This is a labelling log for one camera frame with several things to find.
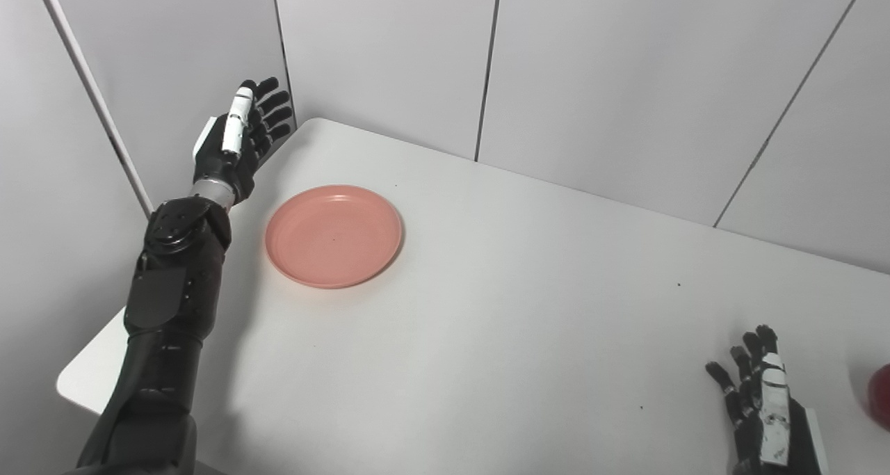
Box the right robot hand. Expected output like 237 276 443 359
705 324 828 475

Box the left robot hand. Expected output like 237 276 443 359
192 77 294 206

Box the red apple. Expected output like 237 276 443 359
866 364 890 432

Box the pink plate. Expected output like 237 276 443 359
265 184 404 289

